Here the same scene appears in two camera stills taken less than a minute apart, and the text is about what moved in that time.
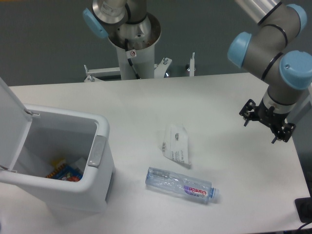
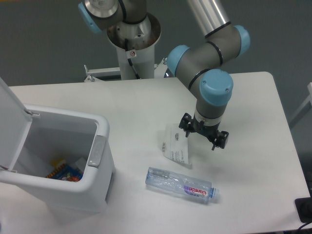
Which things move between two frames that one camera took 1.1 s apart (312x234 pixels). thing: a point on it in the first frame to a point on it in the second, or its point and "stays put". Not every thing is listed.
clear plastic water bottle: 195,189 stays put
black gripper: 269,117 to 210,131
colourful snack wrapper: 65,172 stays put
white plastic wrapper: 175,147 stays put
